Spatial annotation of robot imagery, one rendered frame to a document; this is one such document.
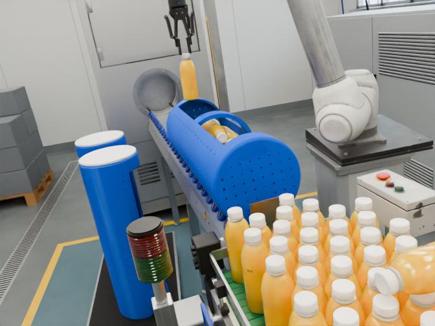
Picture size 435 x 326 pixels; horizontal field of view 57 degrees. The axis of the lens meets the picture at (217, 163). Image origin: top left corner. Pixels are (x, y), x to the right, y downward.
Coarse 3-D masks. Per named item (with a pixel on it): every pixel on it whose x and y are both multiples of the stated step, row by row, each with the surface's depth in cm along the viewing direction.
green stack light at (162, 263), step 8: (168, 248) 70; (160, 256) 67; (168, 256) 69; (136, 264) 68; (144, 264) 67; (152, 264) 67; (160, 264) 68; (168, 264) 69; (144, 272) 68; (152, 272) 67; (160, 272) 68; (168, 272) 69; (144, 280) 68; (152, 280) 68; (160, 280) 68
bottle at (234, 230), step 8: (232, 224) 101; (240, 224) 101; (248, 224) 103; (232, 232) 101; (240, 232) 101; (232, 240) 101; (240, 240) 101; (232, 248) 102; (240, 248) 102; (232, 256) 103; (240, 256) 103; (232, 264) 105; (240, 264) 103; (232, 272) 106; (240, 272) 104; (240, 280) 105
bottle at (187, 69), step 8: (184, 64) 176; (192, 64) 177; (184, 72) 177; (192, 72) 178; (184, 80) 178; (192, 80) 178; (184, 88) 180; (192, 88) 180; (184, 96) 182; (192, 96) 181
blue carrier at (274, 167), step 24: (168, 120) 190; (192, 120) 158; (240, 120) 155; (192, 144) 143; (216, 144) 124; (240, 144) 114; (264, 144) 116; (192, 168) 144; (216, 168) 115; (240, 168) 116; (264, 168) 119; (288, 168) 121; (216, 192) 116; (240, 192) 119; (264, 192) 121; (288, 192) 123
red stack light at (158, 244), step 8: (160, 232) 67; (128, 240) 67; (136, 240) 66; (144, 240) 65; (152, 240) 66; (160, 240) 67; (136, 248) 66; (144, 248) 66; (152, 248) 66; (160, 248) 67; (136, 256) 67; (144, 256) 66; (152, 256) 67
